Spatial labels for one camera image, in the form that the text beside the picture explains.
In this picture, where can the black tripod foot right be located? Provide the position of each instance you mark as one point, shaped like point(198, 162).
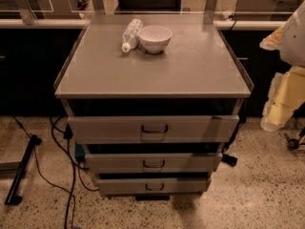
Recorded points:
point(295, 143)

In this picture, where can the grey middle drawer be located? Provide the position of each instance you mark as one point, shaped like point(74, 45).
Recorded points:
point(152, 163)

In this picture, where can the grey drawer cabinet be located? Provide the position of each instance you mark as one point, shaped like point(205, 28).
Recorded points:
point(197, 74)

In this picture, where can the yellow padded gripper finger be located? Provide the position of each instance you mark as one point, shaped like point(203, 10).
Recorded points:
point(285, 96)
point(273, 41)

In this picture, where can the grey top drawer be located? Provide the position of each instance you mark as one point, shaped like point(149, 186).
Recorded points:
point(152, 129)

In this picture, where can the black floor stand bar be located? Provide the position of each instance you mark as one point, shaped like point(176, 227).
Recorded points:
point(12, 197)

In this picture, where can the clear plastic water bottle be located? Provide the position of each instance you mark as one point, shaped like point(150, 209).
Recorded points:
point(130, 37)

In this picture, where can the grey bottom drawer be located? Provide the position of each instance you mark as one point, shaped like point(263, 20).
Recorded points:
point(144, 186)

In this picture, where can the grey drawer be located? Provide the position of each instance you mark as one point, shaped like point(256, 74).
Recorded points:
point(144, 186)
point(152, 129)
point(152, 163)

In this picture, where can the black caster wheel right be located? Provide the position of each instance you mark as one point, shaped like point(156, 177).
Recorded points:
point(231, 160)

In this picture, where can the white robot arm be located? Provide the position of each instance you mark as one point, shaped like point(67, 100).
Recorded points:
point(293, 39)

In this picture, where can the white ceramic bowl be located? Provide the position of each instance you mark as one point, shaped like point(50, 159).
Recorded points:
point(155, 39)

